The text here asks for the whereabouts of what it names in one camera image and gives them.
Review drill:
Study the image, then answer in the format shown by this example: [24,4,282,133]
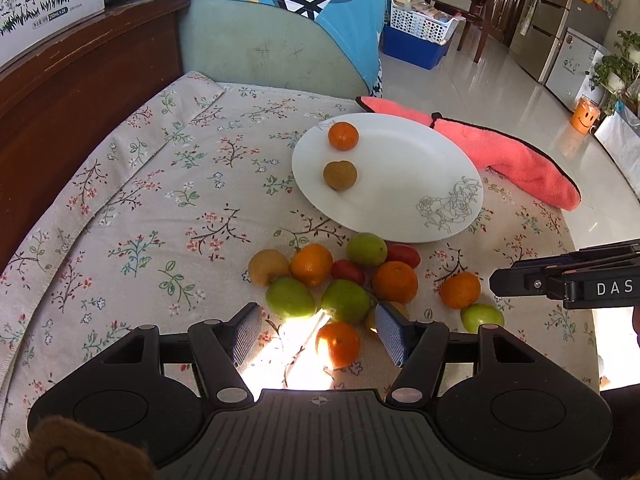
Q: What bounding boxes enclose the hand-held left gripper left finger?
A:
[85,302,263,407]

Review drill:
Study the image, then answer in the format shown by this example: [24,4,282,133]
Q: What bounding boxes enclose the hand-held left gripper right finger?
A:
[375,301,556,407]

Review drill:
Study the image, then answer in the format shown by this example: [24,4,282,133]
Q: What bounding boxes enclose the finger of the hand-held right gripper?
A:
[511,254,581,268]
[489,265,566,300]

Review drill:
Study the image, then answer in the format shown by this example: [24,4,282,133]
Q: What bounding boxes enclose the orange mandarin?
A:
[290,243,334,288]
[439,271,482,310]
[328,121,360,152]
[371,261,419,305]
[315,322,362,369]

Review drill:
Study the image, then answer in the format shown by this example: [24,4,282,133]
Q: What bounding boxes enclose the green jujube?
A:
[265,277,317,319]
[346,232,388,267]
[320,280,372,324]
[460,303,505,334]

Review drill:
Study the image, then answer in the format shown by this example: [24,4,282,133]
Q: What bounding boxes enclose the white flower-print plate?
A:
[291,113,485,244]

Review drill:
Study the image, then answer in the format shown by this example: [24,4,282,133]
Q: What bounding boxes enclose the red cherry tomato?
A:
[331,259,367,285]
[385,243,422,269]

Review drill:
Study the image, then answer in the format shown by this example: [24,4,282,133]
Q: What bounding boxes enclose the pink towel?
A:
[356,96,582,211]

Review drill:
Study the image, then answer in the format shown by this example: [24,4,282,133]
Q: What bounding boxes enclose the orange smiley bucket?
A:
[571,95,601,135]

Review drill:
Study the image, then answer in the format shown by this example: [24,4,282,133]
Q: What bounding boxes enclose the floral tablecloth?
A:
[0,71,601,461]

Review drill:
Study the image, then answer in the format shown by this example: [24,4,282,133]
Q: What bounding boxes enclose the white chest freezer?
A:
[545,27,608,111]

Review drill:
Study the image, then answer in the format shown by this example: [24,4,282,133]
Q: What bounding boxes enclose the green potted plant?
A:
[590,30,640,116]

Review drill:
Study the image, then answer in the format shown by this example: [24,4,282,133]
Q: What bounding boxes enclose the brown fuzzy cloth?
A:
[0,417,158,480]

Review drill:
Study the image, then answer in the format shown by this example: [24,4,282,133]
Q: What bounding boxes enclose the blue storage bin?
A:
[382,25,448,71]

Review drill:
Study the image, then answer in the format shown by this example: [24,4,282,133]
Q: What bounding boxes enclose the grey refrigerator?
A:
[510,0,621,83]

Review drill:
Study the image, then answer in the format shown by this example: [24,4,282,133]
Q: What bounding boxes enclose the white plastic basket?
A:
[389,0,466,46]

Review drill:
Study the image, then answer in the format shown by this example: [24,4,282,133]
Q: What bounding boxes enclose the green armchair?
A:
[179,0,371,98]

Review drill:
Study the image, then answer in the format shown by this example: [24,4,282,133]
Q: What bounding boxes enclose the wooden headboard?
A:
[0,0,192,271]

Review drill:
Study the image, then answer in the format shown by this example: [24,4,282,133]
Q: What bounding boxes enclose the white cow-print carton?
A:
[0,0,106,68]

